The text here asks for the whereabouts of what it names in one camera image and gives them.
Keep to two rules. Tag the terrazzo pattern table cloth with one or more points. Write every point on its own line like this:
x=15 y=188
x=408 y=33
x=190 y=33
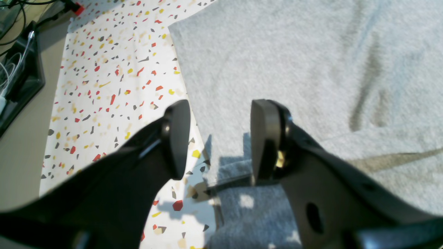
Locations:
x=119 y=72

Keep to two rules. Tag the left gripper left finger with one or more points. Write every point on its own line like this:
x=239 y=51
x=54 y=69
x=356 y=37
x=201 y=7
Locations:
x=106 y=205

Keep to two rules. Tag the grey T-shirt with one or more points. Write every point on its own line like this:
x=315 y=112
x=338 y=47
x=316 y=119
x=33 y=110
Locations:
x=362 y=77

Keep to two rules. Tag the red clamp left corner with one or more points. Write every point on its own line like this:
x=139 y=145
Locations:
x=71 y=5

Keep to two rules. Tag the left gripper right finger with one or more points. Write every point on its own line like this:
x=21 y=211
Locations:
x=335 y=205

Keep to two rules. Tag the black equipment box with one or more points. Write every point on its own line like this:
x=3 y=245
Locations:
x=21 y=76

